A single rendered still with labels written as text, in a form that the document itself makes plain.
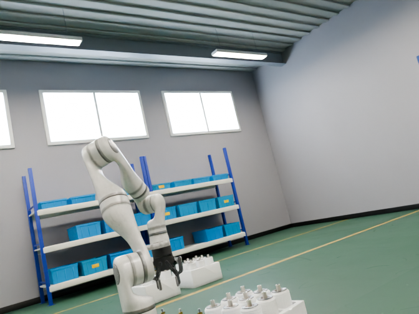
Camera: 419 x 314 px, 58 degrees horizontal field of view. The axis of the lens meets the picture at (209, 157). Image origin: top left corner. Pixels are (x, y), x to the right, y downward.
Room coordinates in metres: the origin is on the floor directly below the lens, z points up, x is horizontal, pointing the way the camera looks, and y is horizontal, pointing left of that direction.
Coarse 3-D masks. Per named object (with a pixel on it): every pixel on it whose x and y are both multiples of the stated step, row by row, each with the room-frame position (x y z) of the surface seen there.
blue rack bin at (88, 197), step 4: (76, 196) 5.68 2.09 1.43; (80, 196) 5.72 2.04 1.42; (84, 196) 5.75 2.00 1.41; (88, 196) 5.78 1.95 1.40; (92, 196) 5.83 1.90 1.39; (68, 200) 5.75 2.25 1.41; (72, 200) 5.65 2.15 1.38; (76, 200) 5.68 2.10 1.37; (80, 200) 5.72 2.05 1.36; (84, 200) 5.75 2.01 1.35; (88, 200) 5.79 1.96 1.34; (92, 200) 5.83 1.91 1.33; (68, 204) 5.83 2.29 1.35
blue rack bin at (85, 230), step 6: (90, 222) 5.80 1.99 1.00; (96, 222) 5.85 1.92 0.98; (72, 228) 5.79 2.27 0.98; (78, 228) 5.69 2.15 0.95; (84, 228) 5.74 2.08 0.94; (90, 228) 5.80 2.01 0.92; (96, 228) 5.85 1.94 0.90; (72, 234) 5.87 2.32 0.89; (78, 234) 5.68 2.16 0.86; (84, 234) 5.74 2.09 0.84; (90, 234) 5.80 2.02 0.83; (96, 234) 5.85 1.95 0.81; (72, 240) 5.93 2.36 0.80
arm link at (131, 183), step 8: (104, 136) 1.23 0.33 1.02; (96, 144) 1.22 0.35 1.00; (104, 144) 1.21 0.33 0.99; (112, 144) 1.25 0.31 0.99; (104, 152) 1.21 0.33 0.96; (112, 152) 1.23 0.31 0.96; (120, 152) 1.29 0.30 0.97; (112, 160) 1.25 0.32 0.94; (120, 160) 1.27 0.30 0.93; (120, 168) 1.30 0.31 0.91; (128, 168) 1.32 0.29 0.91; (120, 176) 1.34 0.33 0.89; (128, 176) 1.33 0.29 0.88; (136, 176) 1.36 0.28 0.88; (128, 184) 1.35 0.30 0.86; (136, 184) 1.36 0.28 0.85; (144, 184) 1.40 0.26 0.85; (128, 192) 1.38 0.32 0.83; (136, 192) 1.38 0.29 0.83
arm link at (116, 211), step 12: (108, 204) 1.14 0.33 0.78; (120, 204) 1.15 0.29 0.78; (108, 216) 1.14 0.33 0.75; (120, 216) 1.14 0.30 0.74; (132, 216) 1.16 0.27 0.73; (120, 228) 1.14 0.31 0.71; (132, 228) 1.14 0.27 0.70; (132, 240) 1.14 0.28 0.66; (144, 252) 1.11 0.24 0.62; (144, 264) 1.09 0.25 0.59; (144, 276) 1.09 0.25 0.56
